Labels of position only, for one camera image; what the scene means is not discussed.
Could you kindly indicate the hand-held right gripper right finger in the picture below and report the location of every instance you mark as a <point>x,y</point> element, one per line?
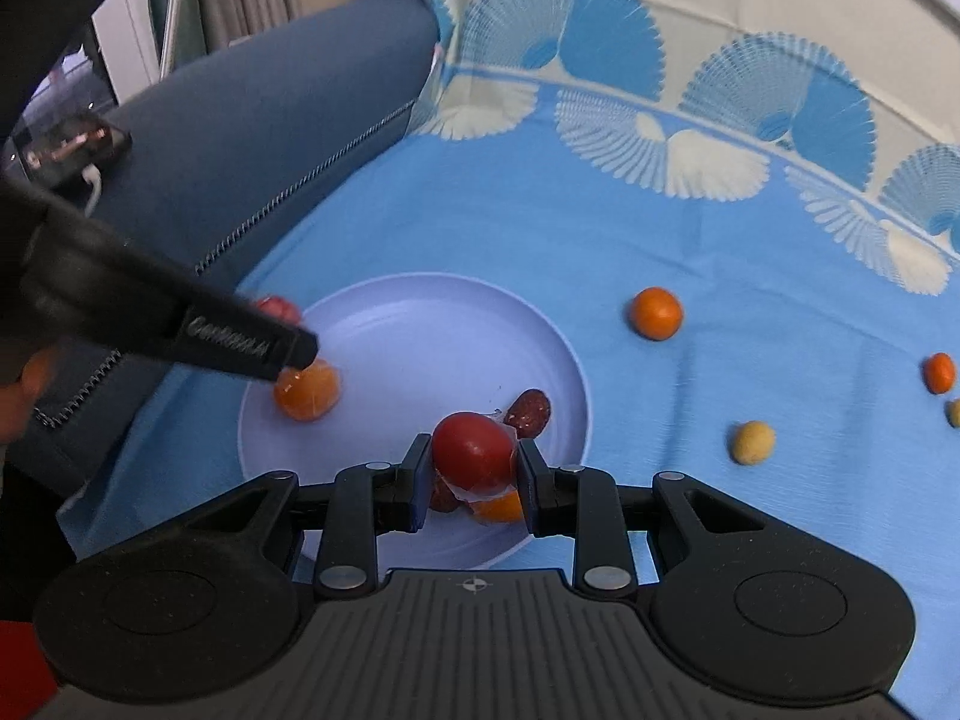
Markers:
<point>526,487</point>

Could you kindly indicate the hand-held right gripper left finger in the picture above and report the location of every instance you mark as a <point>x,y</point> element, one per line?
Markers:
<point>420,481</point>

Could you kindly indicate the orange mandarin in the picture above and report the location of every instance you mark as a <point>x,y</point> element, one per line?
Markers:
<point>499,508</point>
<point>313,395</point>
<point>656,313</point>
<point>939,373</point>

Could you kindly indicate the red cherry tomato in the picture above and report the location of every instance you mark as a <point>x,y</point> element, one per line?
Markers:
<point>472,450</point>
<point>279,309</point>

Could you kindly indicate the lavender plastic plate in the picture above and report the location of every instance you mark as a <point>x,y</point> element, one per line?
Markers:
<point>420,345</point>

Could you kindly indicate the person's left hand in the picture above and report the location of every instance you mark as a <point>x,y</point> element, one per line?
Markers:
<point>22,394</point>

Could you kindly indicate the black smartphone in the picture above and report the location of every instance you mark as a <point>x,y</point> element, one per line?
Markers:
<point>71,146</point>

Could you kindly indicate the blue sofa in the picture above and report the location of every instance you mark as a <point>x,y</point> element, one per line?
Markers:
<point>262,127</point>

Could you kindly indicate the small yellow fruit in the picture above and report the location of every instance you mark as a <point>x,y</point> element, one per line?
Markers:
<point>753,442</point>
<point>955,413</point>

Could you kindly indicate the blue fan-print blanket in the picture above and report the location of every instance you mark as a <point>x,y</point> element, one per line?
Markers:
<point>525,225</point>

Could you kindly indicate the dark grey blurred object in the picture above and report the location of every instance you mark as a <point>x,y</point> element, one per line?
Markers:
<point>45,7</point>

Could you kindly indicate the red cloth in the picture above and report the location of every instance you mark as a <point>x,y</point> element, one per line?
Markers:
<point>19,671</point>

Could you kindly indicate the white window frame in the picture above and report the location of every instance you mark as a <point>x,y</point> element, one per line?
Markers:
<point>131,37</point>

